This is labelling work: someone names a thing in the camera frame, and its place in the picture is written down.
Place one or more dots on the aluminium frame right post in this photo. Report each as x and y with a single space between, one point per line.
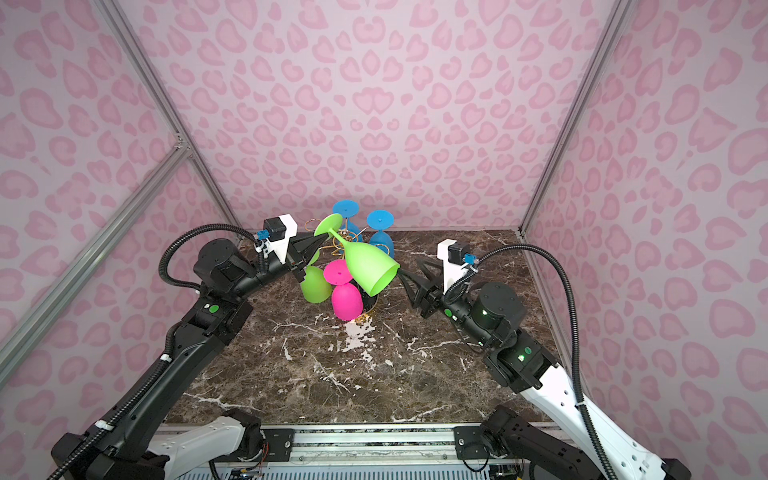
617 21

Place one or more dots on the gold wire glass rack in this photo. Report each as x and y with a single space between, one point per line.
338 253

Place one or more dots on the green wine glass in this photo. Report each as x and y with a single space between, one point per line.
315 288
369 266

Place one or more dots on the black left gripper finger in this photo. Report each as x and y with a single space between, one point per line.
298 266
307 243

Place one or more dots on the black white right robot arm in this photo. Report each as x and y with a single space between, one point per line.
596 447

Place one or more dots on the blue wine glass rear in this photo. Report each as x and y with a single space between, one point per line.
348 209

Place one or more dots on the aluminium frame left diagonal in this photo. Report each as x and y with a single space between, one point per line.
37 321

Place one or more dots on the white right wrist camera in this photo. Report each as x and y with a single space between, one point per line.
456 260

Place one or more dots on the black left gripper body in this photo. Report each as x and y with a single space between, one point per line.
294 249

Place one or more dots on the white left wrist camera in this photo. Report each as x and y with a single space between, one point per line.
275 235

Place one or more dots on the blue wine glass right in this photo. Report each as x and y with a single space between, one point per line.
379 221

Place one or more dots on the blue wine glass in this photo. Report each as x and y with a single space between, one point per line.
379 221
348 209

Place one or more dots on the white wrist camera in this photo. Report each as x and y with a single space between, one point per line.
456 260
275 235

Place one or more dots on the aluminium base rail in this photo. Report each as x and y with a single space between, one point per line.
374 451

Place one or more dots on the aluminium frame left post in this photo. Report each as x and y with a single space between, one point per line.
128 40

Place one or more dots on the magenta wine glass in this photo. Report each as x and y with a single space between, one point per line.
346 299

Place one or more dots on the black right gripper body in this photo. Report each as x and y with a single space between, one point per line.
436 303

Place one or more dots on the aluminium frame post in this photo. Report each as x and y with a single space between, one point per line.
128 40
617 21

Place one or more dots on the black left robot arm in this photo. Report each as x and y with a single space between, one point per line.
117 446

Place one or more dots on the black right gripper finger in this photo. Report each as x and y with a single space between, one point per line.
415 286
430 273

